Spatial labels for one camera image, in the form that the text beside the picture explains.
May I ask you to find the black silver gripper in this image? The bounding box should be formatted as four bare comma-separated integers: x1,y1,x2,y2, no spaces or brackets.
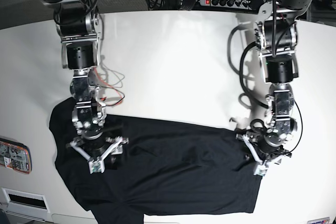
76,132,118,170
244,129,291,163

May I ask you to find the black T-shirt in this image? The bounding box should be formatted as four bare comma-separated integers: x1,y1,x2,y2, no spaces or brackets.
49,98,261,223

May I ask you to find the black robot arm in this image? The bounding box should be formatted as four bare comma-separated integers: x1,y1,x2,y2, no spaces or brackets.
40,0,121,174
239,0,312,167

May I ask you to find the white slotted tray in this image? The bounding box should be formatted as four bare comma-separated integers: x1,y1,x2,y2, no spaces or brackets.
1,188,50,221

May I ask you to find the orange screw assortment box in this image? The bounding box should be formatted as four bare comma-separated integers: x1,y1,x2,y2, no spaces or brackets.
1,138,32,174

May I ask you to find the colourful sticker card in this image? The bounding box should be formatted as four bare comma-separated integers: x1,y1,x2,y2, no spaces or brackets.
307,217,330,224

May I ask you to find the white power strip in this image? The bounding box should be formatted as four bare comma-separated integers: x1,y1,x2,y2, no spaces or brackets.
198,0,251,10

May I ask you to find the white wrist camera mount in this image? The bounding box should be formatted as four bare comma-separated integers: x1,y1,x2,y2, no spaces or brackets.
236,131,289,177
68,135,129,174

